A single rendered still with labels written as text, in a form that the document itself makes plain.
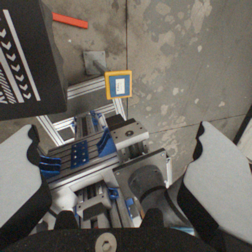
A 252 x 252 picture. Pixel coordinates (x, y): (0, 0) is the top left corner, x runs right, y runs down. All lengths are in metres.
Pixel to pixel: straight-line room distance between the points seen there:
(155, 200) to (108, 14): 1.55
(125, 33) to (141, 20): 0.20
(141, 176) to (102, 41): 1.37
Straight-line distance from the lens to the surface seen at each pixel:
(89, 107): 1.50
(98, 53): 1.60
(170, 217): 0.48
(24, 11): 0.66
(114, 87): 0.66
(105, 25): 1.63
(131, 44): 1.69
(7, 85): 0.71
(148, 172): 0.55
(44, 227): 0.70
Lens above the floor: 1.59
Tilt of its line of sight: 54 degrees down
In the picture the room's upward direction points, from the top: 148 degrees clockwise
